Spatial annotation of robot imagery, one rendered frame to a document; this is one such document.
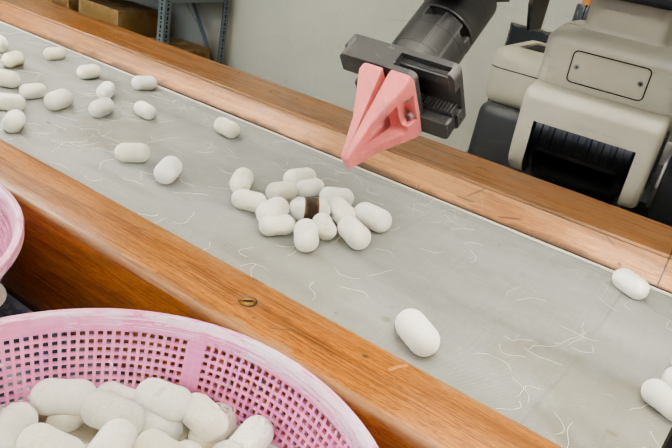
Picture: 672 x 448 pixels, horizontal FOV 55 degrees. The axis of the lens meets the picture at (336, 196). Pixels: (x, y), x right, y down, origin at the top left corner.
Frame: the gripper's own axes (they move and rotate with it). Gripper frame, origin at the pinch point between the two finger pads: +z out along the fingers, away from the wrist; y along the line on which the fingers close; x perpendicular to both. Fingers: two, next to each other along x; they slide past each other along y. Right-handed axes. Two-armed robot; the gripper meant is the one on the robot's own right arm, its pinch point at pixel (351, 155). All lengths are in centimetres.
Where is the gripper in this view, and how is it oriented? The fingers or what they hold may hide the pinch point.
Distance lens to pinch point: 50.6
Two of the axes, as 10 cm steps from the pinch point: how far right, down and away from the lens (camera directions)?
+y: 8.1, 3.6, -4.6
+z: -5.4, 7.5, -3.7
